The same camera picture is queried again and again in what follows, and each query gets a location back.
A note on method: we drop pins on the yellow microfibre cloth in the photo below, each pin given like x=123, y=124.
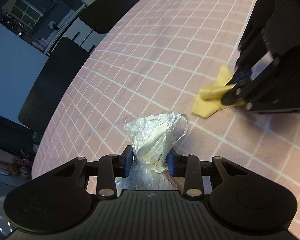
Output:
x=208, y=99

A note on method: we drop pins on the clear plastic bag with white cloth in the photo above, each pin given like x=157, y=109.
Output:
x=152, y=137

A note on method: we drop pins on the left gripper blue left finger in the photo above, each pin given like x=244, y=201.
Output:
x=124, y=162

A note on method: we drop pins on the pink checkered tablecloth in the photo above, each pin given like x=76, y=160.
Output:
x=154, y=61

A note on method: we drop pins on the black chair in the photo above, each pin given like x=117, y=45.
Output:
x=51, y=84
x=102, y=15

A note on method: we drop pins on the white cabinet with glass doors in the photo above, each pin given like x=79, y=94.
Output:
x=42, y=23

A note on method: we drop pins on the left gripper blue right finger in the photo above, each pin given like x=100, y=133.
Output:
x=176, y=164

